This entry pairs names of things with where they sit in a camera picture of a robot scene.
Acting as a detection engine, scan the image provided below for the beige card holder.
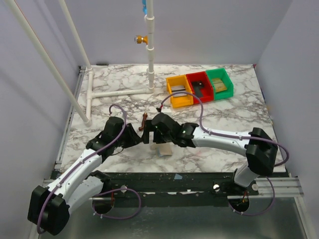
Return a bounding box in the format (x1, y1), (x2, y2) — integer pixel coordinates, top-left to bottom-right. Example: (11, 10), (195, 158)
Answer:
(150, 143), (172, 157)

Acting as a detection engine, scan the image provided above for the white VIP card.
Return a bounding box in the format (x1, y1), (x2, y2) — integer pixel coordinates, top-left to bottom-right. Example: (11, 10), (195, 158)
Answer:
(171, 85), (185, 92)

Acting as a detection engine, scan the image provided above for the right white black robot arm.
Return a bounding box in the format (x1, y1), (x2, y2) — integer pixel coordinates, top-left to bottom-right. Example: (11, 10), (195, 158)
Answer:
(142, 113), (278, 188)

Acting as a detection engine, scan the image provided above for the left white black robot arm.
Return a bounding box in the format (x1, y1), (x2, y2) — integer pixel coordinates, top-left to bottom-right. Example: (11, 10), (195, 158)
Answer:
(27, 117), (140, 236)

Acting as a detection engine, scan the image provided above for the black card in red bin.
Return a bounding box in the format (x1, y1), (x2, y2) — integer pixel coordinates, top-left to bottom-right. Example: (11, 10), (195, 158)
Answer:
(192, 81), (204, 89)

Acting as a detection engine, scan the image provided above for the gold card in green bin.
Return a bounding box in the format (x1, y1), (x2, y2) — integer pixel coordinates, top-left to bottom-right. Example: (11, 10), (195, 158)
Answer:
(212, 78), (227, 93)

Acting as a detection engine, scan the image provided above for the brown metal pipe fitting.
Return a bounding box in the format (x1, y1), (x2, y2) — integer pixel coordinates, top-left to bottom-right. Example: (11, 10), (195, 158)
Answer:
(138, 113), (148, 131)

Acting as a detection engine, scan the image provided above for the yellow plastic bin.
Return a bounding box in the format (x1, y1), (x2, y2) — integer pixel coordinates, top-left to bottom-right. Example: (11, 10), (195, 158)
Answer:
(166, 75), (193, 109)

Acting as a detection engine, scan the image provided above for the red plastic bin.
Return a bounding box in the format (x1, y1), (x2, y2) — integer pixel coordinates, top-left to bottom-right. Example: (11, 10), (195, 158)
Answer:
(186, 71), (214, 103)

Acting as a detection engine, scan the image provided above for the green plastic bin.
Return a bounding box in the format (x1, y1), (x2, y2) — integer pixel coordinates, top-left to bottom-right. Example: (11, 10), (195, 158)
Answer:
(205, 68), (234, 101)

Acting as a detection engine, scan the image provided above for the white PVC pipe frame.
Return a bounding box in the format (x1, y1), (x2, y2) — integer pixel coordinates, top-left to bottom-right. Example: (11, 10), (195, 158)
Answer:
(5, 0), (155, 127)

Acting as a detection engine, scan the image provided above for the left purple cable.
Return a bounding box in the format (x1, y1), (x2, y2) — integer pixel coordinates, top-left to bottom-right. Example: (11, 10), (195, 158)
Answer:
(36, 104), (142, 235)

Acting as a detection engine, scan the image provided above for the blue sticker on rail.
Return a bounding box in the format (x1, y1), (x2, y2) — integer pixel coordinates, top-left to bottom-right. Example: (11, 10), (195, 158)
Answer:
(174, 174), (182, 180)

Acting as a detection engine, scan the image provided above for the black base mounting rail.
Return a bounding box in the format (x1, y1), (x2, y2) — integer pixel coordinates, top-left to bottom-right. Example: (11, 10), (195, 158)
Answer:
(82, 168), (291, 209)

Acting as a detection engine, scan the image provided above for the orange camera on pole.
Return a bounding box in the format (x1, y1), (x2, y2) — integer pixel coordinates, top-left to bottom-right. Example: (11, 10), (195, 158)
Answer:
(135, 35), (148, 45)

